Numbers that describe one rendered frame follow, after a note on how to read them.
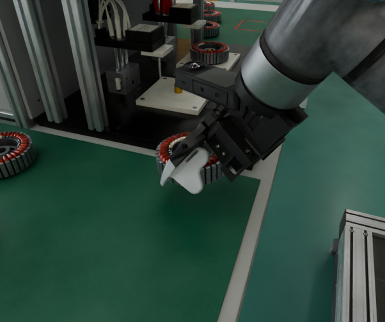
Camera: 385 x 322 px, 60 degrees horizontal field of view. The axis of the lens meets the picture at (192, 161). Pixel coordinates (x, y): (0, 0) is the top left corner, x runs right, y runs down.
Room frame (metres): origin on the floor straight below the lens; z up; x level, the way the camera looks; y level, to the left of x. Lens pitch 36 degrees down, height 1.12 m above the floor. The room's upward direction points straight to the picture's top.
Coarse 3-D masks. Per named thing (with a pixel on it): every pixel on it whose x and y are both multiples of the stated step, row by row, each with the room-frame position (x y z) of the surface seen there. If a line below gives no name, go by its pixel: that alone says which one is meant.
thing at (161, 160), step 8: (176, 136) 0.45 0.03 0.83; (184, 136) 0.46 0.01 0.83; (160, 144) 0.44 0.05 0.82; (168, 144) 0.43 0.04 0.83; (176, 144) 0.44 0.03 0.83; (208, 144) 0.44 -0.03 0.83; (160, 152) 0.41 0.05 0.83; (168, 152) 0.41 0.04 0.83; (208, 152) 0.43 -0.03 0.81; (160, 160) 0.39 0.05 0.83; (208, 160) 0.38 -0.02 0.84; (216, 160) 0.38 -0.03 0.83; (160, 168) 0.39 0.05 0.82; (208, 168) 0.37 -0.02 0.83; (216, 168) 0.38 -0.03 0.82; (208, 176) 0.37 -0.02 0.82; (216, 176) 0.38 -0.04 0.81; (176, 184) 0.37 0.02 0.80
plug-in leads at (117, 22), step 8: (104, 0) 0.77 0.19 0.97; (112, 0) 0.79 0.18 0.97; (120, 0) 0.79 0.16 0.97; (104, 8) 0.78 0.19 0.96; (128, 16) 0.79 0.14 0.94; (128, 24) 0.79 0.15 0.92; (96, 32) 0.77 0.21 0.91; (104, 32) 0.77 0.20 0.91; (112, 32) 0.76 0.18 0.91; (120, 32) 0.75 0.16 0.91
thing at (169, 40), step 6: (168, 36) 1.03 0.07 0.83; (174, 36) 1.03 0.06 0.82; (168, 42) 0.98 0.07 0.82; (174, 42) 1.02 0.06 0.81; (174, 48) 1.02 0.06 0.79; (168, 54) 0.98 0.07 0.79; (174, 54) 1.02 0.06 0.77; (156, 60) 0.98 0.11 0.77; (162, 60) 0.97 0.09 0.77; (168, 60) 0.98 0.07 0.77
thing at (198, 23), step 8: (176, 8) 0.96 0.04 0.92; (184, 8) 0.95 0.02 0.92; (192, 8) 0.96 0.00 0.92; (144, 16) 0.99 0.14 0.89; (152, 16) 0.98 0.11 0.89; (160, 16) 0.97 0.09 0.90; (168, 16) 0.96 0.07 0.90; (176, 16) 0.96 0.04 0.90; (184, 16) 0.95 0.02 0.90; (192, 16) 0.96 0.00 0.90; (160, 24) 0.98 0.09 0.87; (184, 24) 0.95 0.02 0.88; (192, 24) 0.95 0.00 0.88; (200, 24) 0.95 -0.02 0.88
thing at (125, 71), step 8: (128, 64) 0.80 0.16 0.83; (136, 64) 0.80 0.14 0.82; (112, 72) 0.75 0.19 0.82; (120, 72) 0.74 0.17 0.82; (128, 72) 0.76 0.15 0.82; (136, 72) 0.79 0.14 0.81; (112, 80) 0.75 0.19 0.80; (128, 80) 0.75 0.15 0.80; (136, 80) 0.79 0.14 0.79; (112, 88) 0.75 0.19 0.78; (128, 88) 0.75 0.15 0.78
